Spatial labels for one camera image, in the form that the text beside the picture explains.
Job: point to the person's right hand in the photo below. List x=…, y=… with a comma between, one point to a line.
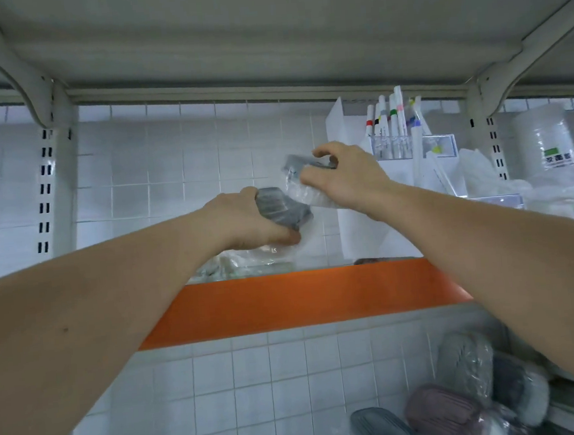
x=358, y=179

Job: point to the person's left hand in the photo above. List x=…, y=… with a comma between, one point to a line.
x=233, y=224

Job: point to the soap dishes shelf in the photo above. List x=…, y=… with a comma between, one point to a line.
x=256, y=260

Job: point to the clear soap dish left- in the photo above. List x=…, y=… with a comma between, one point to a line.
x=284, y=207

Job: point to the clear soap dish right- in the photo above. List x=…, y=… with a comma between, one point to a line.
x=300, y=189

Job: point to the orange metal store shelving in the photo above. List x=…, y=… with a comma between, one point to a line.
x=294, y=301

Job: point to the pile of soap dishes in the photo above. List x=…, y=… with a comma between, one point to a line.
x=470, y=399

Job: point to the person's right forearm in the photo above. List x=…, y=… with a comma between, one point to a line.
x=509, y=267

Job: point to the person's left forearm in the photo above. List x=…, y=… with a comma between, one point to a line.
x=88, y=330

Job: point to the white pen organizer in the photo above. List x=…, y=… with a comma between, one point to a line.
x=358, y=239

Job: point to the clear acrylic tray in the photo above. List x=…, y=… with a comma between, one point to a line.
x=494, y=200

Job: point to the white plastic bag red print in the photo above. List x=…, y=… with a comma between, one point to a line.
x=553, y=199

